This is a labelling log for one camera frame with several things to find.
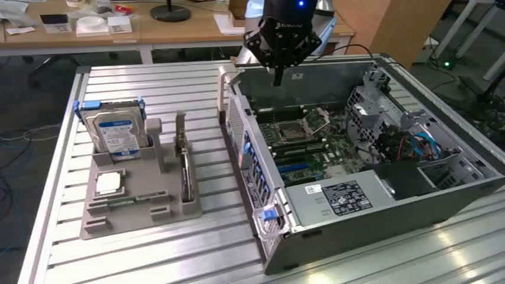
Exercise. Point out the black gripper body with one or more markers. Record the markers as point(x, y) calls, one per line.
point(286, 29)

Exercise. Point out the graphics card with metal bracket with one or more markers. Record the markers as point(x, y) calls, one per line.
point(186, 174)

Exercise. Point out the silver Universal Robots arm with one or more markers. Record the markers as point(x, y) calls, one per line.
point(247, 54)

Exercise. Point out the stack of white papers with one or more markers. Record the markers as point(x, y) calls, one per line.
point(228, 26)

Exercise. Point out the brown cardboard box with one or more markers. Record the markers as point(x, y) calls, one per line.
point(236, 9)

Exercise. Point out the wooden office desk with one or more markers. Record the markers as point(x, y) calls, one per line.
point(59, 40)
point(178, 31)

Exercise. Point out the wooden cabinet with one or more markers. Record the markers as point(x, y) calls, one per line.
point(395, 29)

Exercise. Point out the black round lamp base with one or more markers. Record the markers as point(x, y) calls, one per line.
point(170, 13)

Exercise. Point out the metal socket cover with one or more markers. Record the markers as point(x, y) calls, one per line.
point(318, 118)

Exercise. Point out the perforated metal disk bay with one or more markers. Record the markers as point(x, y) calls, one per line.
point(367, 115)

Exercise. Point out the CPU socket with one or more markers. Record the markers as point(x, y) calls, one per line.
point(292, 131)

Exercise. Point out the installed black RAM stick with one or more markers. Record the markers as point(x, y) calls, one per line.
point(296, 146)

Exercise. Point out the plain white box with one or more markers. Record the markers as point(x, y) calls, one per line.
point(119, 25)

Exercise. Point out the device with green light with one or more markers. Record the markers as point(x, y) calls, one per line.
point(447, 63)

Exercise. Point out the red packet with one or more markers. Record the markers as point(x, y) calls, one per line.
point(122, 9)

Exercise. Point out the green motherboard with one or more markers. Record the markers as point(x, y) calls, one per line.
point(339, 154)

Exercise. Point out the black floor stand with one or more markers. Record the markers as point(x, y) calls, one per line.
point(471, 84)

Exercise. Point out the white tape roll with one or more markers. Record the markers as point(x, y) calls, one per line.
point(74, 3)

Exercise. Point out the hard disk in blue caddy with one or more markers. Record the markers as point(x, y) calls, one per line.
point(115, 136)

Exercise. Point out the white box with black top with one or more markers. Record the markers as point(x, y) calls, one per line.
point(56, 23)

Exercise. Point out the grey power supply unit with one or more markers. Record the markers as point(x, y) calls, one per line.
point(308, 207)

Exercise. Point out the blue case latch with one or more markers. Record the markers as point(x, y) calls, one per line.
point(268, 214)

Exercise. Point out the white paper card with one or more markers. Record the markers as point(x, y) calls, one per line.
point(19, 30)

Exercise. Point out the silver CPU chip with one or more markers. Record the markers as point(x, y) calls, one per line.
point(108, 183)

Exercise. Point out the clear plastic bag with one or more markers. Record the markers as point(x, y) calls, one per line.
point(14, 12)

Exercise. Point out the green RAM stick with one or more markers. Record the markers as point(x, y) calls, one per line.
point(126, 201)

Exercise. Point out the grey plastic parts rack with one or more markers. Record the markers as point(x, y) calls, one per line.
point(138, 219)

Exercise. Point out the open dark grey PC case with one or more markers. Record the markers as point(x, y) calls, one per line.
point(355, 245)

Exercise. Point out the white table frame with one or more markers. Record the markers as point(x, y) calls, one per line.
point(475, 31)

